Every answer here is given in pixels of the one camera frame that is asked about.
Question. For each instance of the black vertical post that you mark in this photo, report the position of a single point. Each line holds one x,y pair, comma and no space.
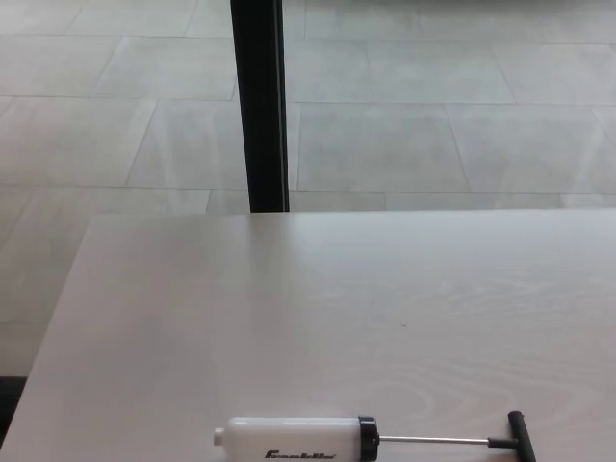
260,106

